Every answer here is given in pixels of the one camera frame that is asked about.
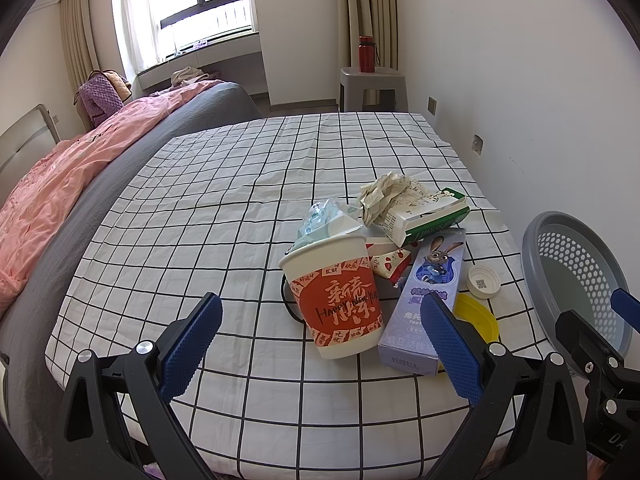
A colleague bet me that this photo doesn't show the yellow plastic container lid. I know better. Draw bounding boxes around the yellow plastic container lid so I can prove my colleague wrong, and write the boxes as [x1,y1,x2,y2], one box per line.
[454,292,500,344]

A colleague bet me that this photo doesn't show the grey perforated trash basket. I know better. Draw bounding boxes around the grey perforated trash basket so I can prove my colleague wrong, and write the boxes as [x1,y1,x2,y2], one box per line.
[522,211,631,377]

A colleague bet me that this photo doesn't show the white round plastic lid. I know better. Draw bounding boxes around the white round plastic lid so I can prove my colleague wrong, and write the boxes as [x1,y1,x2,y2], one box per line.
[466,264,501,300]

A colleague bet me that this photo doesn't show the purple rabbit toothpaste box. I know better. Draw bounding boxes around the purple rabbit toothpaste box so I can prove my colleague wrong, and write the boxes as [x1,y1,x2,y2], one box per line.
[378,229,465,376]

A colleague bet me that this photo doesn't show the small red white box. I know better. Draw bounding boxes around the small red white box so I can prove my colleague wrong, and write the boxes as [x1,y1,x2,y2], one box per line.
[370,248,411,284]

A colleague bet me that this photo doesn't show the black elastic band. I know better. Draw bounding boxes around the black elastic band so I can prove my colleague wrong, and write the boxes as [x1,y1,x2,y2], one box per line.
[280,276,305,324]

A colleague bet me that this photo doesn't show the red white paper cup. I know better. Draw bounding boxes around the red white paper cup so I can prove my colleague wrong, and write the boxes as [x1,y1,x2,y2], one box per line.
[279,234,384,360]

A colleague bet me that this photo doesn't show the beige paper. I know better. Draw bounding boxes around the beige paper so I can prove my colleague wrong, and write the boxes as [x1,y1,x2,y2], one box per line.
[358,172,427,226]

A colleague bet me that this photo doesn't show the light blue plastic packet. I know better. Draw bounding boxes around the light blue plastic packet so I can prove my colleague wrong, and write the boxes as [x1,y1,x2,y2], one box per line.
[291,198,363,252]

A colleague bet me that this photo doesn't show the red white snack bag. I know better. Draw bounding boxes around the red white snack bag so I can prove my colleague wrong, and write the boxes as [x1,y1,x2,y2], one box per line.
[366,236,399,258]

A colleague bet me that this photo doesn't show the white black checkered sheet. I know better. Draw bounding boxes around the white black checkered sheet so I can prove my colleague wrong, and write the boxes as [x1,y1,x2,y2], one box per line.
[44,113,550,479]

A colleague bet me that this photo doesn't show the grey bed mattress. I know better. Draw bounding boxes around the grey bed mattress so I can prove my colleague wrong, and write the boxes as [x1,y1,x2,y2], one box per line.
[1,82,260,479]

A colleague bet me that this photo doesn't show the pink duvet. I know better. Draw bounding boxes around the pink duvet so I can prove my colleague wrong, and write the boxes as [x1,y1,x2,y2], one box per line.
[1,79,221,311]

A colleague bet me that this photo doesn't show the grey headboard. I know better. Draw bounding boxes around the grey headboard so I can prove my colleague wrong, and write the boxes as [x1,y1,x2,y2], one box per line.
[0,104,61,205]

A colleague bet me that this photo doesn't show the purple knitted bag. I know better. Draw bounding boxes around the purple knitted bag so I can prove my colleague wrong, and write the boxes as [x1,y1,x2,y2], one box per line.
[74,70,124,131]

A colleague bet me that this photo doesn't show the tan bag behind purple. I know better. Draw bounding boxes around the tan bag behind purple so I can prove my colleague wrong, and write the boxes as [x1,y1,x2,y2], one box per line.
[103,70,132,103]

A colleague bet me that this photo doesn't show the beige cloth on sill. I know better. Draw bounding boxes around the beige cloth on sill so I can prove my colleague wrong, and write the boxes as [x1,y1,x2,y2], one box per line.
[170,66,209,88]

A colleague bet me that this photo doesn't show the grey plastic stool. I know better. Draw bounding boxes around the grey plastic stool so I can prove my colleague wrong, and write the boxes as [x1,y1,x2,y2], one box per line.
[338,67,409,113]

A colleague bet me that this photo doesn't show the red water bottle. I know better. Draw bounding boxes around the red water bottle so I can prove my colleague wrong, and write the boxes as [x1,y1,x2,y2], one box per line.
[358,36,376,74]

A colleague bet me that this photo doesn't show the beige left curtain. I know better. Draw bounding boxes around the beige left curtain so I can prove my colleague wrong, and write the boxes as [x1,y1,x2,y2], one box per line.
[60,0,100,93]

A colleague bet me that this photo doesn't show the beige curtain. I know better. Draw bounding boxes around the beige curtain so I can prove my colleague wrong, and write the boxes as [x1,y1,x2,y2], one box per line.
[333,0,402,72]
[60,0,100,93]

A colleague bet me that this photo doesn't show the beige right curtain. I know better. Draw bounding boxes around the beige right curtain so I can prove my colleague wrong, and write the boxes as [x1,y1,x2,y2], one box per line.
[333,0,402,72]

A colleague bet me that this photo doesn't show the wall socket near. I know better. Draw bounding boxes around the wall socket near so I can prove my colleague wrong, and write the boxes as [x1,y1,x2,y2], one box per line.
[471,136,484,155]

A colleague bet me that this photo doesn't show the wall socket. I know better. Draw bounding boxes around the wall socket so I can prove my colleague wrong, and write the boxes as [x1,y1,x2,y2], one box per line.
[471,136,484,155]
[426,96,437,115]

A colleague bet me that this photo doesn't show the wall socket far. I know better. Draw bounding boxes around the wall socket far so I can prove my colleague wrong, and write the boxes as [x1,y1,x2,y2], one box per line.
[426,96,437,115]

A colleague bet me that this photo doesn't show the window with dark frame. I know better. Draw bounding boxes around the window with dark frame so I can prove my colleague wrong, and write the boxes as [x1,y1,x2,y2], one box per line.
[110,0,260,68]

